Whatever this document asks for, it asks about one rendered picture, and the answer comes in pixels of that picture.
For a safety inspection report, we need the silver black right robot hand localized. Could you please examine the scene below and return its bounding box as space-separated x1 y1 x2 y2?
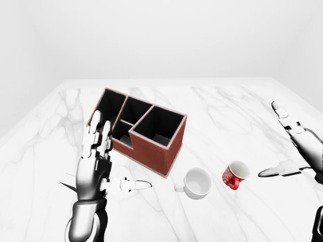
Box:
257 101 323 184

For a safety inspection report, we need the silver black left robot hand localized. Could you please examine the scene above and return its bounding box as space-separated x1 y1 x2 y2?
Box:
75 110 152 202

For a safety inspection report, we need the red-brown desk caddy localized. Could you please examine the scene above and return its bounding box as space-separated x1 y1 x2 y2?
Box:
86 87 188 179

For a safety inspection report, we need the red patterned mug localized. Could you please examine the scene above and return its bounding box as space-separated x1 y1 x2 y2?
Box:
222 160 250 191

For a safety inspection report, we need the white mug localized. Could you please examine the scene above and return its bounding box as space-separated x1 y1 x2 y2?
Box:
174 167 212 200

